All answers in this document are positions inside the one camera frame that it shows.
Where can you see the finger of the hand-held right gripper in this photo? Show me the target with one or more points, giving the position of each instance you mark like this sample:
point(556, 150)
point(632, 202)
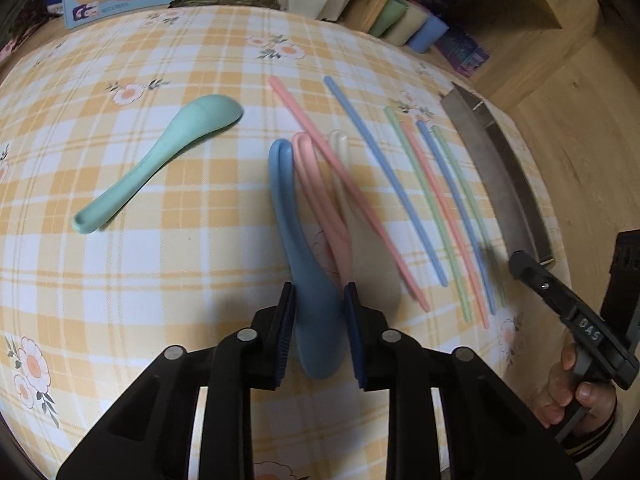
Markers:
point(555, 295)

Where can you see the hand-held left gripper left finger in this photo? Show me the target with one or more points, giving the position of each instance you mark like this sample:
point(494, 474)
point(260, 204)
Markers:
point(285, 330)

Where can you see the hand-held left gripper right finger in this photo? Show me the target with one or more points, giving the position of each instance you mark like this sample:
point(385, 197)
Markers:
point(357, 340)

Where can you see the blue plastic spoon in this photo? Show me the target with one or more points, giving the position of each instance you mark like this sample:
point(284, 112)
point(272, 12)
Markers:
point(312, 320)

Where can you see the pink plastic spoon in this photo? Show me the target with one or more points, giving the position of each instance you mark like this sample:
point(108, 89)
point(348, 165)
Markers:
point(340, 255)

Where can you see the green chopstick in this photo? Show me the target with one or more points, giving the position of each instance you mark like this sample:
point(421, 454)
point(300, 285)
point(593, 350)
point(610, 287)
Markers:
point(472, 212)
point(429, 212)

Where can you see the blue chopstick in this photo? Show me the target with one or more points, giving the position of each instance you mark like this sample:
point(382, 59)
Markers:
point(458, 212)
point(387, 177)

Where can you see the pink chopstick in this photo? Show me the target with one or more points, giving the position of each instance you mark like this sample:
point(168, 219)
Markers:
point(310, 129)
point(446, 221)

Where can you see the metal tray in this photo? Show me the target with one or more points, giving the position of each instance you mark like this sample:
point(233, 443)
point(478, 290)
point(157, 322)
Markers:
point(480, 140)

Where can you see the translucent white plastic spoon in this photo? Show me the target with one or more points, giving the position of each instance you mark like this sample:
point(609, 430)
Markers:
point(339, 142)

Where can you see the green plastic spoon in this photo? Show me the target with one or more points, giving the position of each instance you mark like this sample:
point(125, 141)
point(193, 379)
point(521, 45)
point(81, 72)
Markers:
point(200, 120)

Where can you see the person's right forearm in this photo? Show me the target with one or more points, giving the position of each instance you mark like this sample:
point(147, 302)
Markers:
point(595, 442)

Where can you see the person's right hand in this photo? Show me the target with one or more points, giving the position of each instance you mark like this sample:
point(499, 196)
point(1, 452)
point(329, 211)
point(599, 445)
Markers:
point(597, 405)

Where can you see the yellow plaid floral tablecloth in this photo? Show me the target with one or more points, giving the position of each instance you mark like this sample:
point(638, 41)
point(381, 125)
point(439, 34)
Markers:
point(150, 285)

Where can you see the purple box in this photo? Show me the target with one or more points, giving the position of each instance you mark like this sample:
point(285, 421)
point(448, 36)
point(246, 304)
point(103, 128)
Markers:
point(462, 52)

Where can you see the blue cup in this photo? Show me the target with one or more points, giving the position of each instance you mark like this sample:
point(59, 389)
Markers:
point(427, 35)

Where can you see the beige cup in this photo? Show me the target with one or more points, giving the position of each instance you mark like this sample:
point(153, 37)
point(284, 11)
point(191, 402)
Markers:
point(407, 27)

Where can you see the green cup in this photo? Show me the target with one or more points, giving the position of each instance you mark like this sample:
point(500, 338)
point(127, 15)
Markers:
point(387, 17)

